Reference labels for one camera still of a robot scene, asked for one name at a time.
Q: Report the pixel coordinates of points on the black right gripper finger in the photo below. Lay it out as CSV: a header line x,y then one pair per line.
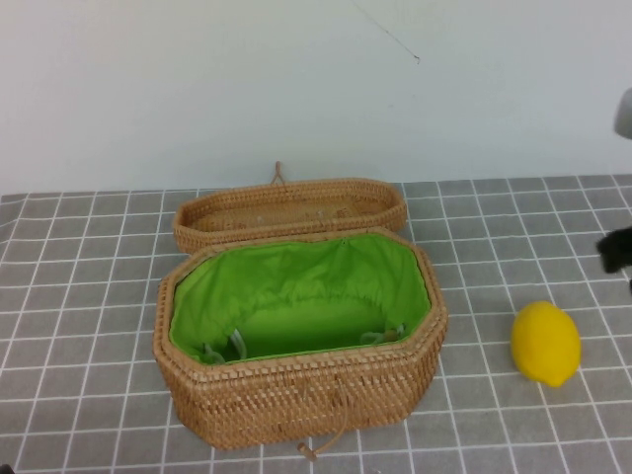
x,y
616,251

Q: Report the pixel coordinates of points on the yellow lemon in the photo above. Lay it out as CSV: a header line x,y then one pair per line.
x,y
545,343

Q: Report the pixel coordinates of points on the green fabric basket liner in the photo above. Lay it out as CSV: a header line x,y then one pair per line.
x,y
296,276

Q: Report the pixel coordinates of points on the woven rattan basket lid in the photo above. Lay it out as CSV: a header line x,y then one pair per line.
x,y
291,210

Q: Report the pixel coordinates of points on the woven rattan basket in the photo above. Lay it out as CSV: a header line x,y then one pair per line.
x,y
276,400

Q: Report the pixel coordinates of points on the lid closure loop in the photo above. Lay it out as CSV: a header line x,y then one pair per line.
x,y
279,173

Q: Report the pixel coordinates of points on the grey white-grid tablecloth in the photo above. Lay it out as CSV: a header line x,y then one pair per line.
x,y
89,306

